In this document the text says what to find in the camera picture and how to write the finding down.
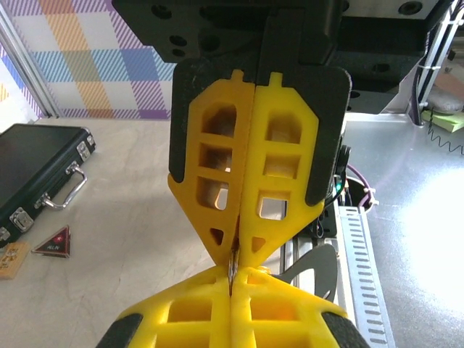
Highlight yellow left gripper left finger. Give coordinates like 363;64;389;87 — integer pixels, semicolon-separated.
96;267;232;348

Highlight green sticky notes pad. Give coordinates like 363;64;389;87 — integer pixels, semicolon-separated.
421;107;464;132

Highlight black coiled cable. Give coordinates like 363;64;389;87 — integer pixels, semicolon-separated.
426;112;464;156

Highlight orange wooden tag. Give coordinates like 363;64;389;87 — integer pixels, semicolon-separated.
0;241;30;281

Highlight bundled cables with tie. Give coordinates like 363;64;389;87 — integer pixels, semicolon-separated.
409;17;457;126

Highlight perforated metal cable tray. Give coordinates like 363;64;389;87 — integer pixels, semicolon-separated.
336;205;397;348

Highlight small electronics with wires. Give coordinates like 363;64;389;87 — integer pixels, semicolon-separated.
324;144;353;207

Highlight aluminium frame post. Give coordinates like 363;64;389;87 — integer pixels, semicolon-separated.
0;0;62;120

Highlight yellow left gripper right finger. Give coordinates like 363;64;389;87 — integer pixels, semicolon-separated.
231;267;370;348

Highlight black red triangular keychain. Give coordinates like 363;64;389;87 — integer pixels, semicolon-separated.
30;224;73;259

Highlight black hard case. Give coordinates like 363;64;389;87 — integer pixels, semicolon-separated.
0;123;97;249

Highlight long aluminium mounting rail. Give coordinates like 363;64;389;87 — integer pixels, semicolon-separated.
282;213;344;302

